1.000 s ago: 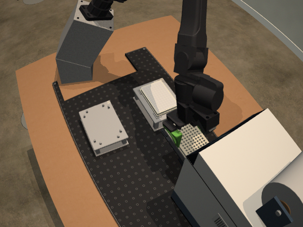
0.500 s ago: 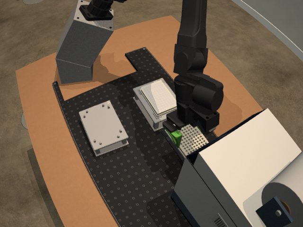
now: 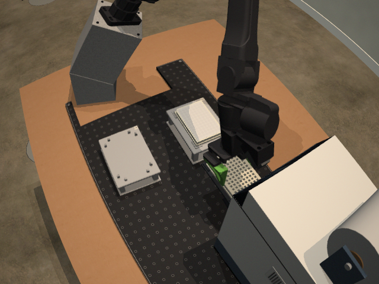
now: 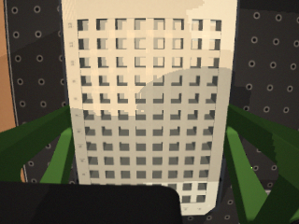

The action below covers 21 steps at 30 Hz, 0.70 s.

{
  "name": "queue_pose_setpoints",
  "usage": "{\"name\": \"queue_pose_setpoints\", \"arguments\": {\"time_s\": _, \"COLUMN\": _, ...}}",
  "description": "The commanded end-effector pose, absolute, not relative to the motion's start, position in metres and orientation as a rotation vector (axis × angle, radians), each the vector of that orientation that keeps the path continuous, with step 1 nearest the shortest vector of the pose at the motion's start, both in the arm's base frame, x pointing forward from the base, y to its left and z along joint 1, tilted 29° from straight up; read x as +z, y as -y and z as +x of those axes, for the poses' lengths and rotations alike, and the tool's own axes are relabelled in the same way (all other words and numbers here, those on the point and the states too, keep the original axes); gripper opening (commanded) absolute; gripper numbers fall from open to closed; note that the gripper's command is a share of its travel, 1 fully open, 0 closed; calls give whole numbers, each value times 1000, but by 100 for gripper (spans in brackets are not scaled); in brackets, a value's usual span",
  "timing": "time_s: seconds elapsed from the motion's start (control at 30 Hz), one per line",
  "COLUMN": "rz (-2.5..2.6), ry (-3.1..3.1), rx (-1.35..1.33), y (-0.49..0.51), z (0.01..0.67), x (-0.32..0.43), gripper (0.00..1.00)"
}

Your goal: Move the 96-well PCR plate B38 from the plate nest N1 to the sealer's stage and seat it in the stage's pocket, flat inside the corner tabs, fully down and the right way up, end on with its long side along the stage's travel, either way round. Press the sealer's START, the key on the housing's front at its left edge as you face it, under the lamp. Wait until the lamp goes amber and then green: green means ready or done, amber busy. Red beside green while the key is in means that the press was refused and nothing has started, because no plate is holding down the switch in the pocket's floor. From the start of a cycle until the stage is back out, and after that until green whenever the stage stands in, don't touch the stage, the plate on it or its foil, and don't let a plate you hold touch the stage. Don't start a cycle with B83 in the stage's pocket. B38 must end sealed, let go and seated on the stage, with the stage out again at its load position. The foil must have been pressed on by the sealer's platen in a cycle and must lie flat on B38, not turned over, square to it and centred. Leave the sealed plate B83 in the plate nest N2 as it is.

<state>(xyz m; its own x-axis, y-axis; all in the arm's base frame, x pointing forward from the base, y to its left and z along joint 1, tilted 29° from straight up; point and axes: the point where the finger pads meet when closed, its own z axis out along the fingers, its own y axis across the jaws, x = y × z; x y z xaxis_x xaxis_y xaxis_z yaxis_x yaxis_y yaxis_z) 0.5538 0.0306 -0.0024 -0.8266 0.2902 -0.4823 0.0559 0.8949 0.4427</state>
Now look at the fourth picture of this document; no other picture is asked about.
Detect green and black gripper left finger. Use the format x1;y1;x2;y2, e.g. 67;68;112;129
0;105;75;184

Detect cream perforated plate with square holes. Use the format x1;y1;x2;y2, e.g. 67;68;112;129
62;0;237;216

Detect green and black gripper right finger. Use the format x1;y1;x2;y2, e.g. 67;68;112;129
223;104;299;224

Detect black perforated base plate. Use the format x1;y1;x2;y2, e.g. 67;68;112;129
3;0;299;224

